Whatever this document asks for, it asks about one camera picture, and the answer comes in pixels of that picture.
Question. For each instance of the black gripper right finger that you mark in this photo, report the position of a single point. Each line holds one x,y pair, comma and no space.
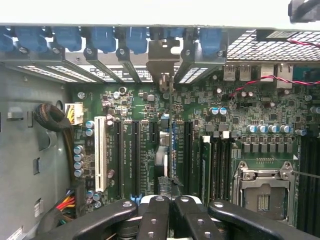
197,222

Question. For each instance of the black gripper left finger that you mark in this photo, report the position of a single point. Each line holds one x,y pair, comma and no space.
155,220

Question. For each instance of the black RAM slot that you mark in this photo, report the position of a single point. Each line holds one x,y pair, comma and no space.
228,175
215,175
221,175

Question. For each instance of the RAM stick with white latch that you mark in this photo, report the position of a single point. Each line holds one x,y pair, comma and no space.
206,170

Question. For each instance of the long black expansion slot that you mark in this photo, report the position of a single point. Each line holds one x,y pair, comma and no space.
135,160
188,150
120,160

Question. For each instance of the metal CPU socket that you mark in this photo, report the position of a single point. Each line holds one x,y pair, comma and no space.
265,190

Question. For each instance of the white expansion slot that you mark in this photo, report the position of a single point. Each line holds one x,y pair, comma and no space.
100,155

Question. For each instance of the short black expansion slot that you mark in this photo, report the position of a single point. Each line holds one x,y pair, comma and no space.
153,132

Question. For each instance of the green motherboard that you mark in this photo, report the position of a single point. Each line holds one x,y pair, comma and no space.
142,105

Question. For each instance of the thin socket locking lever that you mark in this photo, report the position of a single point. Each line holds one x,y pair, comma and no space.
307,174

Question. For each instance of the white power connector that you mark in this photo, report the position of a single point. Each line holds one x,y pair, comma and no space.
75,113

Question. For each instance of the open black PC case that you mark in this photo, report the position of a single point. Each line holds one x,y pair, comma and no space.
25,155

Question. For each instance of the metal slot cover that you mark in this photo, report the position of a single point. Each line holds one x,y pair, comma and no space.
42,72
192,73
102,66
75,73
130,66

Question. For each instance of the silver USB port block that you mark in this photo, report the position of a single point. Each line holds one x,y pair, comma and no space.
245,72
230,72

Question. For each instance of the silver ethernet port block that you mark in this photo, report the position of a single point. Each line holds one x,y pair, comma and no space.
284,75
267,73

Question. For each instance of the blue slot clip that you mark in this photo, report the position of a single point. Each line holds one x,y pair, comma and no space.
175,32
103,40
210,41
136,40
67,38
5,40
31,40

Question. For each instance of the blue rear connector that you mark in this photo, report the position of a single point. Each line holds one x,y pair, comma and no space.
308,73

